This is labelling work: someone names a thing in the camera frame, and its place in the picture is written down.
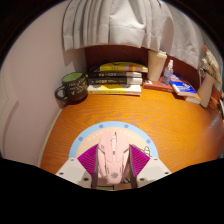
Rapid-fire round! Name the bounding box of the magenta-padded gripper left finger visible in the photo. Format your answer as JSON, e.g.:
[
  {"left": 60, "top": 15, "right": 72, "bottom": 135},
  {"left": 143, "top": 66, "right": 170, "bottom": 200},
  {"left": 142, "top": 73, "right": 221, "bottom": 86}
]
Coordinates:
[{"left": 55, "top": 144, "right": 100, "bottom": 190}]

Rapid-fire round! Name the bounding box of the red notebook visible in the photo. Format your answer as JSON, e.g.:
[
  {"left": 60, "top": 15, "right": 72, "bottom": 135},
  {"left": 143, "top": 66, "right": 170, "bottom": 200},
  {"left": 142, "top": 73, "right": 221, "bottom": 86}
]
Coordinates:
[{"left": 142, "top": 79, "right": 175, "bottom": 93}]

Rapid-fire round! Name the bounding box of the white curtain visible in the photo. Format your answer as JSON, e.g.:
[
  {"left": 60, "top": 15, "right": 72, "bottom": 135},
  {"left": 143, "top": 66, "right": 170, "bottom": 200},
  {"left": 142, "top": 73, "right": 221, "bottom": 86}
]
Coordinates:
[{"left": 61, "top": 0, "right": 214, "bottom": 71}]

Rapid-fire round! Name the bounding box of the blue book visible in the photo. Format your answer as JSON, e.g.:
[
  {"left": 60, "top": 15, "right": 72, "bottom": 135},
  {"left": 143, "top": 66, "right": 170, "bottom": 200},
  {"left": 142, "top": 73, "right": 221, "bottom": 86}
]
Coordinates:
[{"left": 169, "top": 73, "right": 198, "bottom": 98}]

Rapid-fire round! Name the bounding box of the dark green-lined mug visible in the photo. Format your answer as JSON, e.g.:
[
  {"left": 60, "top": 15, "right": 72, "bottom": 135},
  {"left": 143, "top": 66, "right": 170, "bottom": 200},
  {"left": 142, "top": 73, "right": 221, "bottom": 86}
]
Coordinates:
[{"left": 54, "top": 71, "right": 89, "bottom": 105}]

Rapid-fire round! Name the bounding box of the round blue-rimmed mouse pad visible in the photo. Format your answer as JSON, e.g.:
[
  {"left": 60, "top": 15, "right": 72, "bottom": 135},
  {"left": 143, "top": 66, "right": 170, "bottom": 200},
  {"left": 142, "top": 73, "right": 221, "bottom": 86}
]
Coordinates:
[{"left": 68, "top": 121, "right": 160, "bottom": 162}]

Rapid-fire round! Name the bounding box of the yellow black book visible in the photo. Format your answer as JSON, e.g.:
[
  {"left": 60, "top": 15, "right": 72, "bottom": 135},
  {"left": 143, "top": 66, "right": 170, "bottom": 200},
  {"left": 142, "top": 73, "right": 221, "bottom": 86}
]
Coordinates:
[{"left": 89, "top": 61, "right": 149, "bottom": 74}]

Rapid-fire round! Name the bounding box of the white flower bouquet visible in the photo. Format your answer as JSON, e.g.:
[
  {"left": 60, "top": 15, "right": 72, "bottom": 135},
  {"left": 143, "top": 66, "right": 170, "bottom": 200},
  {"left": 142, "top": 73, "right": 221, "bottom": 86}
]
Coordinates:
[{"left": 199, "top": 44, "right": 223, "bottom": 86}]

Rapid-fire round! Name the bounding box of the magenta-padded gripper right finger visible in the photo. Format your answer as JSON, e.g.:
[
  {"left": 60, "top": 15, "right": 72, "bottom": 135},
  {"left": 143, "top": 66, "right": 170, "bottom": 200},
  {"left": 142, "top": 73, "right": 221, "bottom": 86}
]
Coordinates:
[{"left": 128, "top": 144, "right": 173, "bottom": 190}]

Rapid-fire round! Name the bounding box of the white ceramic vase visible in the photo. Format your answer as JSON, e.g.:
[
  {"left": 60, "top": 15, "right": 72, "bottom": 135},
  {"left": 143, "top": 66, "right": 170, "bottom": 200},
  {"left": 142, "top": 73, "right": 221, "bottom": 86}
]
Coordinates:
[{"left": 197, "top": 72, "right": 217, "bottom": 109}]

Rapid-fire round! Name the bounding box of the pink computer mouse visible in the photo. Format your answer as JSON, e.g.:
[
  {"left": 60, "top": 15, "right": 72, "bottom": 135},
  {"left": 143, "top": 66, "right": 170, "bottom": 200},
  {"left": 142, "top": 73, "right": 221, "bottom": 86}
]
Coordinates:
[{"left": 96, "top": 129, "right": 131, "bottom": 185}]

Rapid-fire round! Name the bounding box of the small clear bottle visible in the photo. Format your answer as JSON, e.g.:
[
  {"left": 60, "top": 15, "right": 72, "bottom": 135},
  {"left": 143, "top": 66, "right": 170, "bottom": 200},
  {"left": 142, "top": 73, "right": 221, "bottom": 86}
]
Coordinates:
[{"left": 161, "top": 59, "right": 175, "bottom": 86}]

